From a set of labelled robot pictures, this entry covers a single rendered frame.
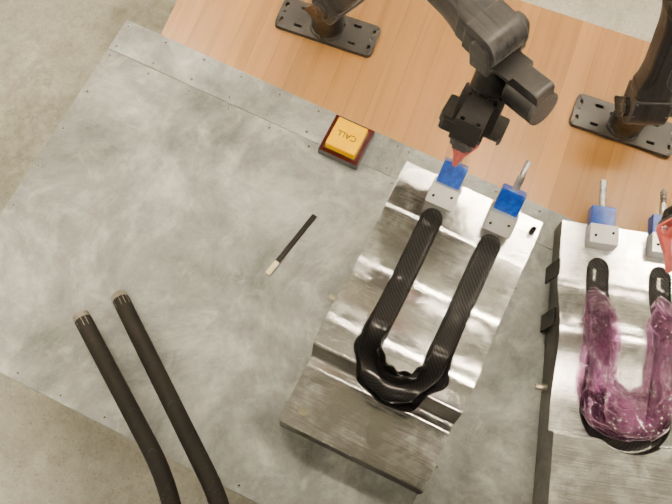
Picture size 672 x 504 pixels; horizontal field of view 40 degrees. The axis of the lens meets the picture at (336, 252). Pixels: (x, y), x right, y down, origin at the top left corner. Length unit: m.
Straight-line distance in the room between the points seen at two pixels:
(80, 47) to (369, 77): 1.24
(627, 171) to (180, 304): 0.86
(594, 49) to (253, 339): 0.88
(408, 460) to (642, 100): 0.73
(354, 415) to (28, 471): 1.16
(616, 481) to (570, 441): 0.09
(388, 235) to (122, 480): 1.12
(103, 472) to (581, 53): 1.50
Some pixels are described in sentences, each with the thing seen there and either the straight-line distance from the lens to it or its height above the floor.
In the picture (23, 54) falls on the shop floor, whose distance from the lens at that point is 2.87.
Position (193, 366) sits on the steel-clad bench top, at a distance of 1.61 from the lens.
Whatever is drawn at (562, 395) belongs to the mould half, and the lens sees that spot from 1.57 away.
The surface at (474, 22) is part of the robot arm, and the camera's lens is 1.33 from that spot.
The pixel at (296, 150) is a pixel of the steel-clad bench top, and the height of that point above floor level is 0.80.
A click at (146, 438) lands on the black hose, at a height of 0.87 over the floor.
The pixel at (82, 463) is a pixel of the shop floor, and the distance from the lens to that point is 2.44.
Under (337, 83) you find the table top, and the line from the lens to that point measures 1.79.
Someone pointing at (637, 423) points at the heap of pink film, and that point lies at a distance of 1.57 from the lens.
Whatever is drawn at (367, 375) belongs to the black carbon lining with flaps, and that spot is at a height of 0.87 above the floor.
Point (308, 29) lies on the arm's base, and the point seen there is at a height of 0.81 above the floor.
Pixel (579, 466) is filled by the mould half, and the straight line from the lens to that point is 1.52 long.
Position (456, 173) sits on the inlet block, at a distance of 1.57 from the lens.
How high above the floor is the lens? 2.36
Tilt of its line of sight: 72 degrees down
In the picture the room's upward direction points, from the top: 5 degrees clockwise
